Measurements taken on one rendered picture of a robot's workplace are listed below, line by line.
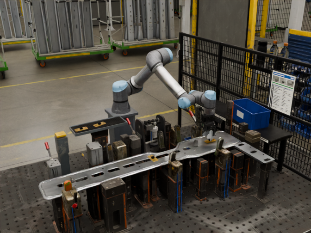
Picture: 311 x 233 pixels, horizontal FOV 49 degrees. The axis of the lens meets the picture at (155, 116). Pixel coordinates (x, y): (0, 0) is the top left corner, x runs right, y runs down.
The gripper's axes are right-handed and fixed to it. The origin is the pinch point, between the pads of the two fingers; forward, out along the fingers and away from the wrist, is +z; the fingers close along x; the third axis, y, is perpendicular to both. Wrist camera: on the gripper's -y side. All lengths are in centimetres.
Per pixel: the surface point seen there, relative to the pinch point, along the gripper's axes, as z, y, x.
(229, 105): -14.7, -28.8, -14.4
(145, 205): 31, 56, 6
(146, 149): 5.5, 41.2, -18.3
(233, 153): 4.3, -5.5, 18.7
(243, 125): -5.3, -27.4, 3.3
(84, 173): 2, 91, -6
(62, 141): -10, 96, -30
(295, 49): -25, -189, -88
